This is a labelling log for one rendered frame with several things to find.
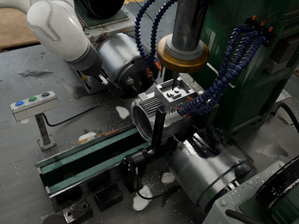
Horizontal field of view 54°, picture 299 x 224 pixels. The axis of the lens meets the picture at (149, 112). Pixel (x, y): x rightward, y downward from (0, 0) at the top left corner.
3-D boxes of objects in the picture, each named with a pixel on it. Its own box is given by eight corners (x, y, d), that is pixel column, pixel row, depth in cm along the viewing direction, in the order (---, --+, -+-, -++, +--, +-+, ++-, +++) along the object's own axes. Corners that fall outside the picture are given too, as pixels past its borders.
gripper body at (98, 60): (101, 59, 84) (115, 74, 92) (89, 43, 89) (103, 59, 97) (81, 75, 85) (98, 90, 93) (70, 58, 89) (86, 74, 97)
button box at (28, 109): (55, 100, 123) (51, 89, 120) (60, 106, 117) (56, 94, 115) (13, 115, 116) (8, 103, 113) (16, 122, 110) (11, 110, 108)
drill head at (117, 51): (125, 52, 162) (126, 11, 143) (161, 94, 143) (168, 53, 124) (82, 66, 152) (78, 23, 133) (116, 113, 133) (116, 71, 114)
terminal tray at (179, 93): (176, 88, 124) (179, 75, 118) (191, 105, 118) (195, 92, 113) (152, 98, 119) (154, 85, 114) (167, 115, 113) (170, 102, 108)
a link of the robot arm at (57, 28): (94, 52, 78) (85, 19, 85) (58, 13, 65) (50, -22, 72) (61, 70, 80) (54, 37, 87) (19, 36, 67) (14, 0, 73)
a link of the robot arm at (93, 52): (80, 29, 84) (90, 41, 89) (56, 49, 84) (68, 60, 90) (94, 46, 79) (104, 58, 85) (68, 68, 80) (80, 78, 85)
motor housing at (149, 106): (166, 106, 138) (172, 75, 123) (191, 134, 128) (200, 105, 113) (129, 122, 129) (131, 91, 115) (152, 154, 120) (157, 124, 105)
